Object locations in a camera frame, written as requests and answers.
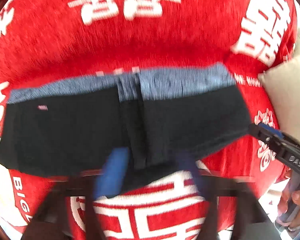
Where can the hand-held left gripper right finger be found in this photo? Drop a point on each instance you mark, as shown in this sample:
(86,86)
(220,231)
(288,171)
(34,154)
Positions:
(190,172)

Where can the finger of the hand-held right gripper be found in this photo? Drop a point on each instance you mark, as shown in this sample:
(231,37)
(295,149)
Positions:
(270,130)

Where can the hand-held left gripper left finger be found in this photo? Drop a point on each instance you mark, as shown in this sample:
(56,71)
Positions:
(112,172)

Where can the black pants with grey band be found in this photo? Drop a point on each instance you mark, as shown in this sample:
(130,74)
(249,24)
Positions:
(115,125)

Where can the cream cloth at right edge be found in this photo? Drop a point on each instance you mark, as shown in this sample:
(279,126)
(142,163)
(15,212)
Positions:
(287,87)

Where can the red printed blanket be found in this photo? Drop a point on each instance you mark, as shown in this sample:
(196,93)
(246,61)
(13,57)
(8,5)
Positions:
(150,35)

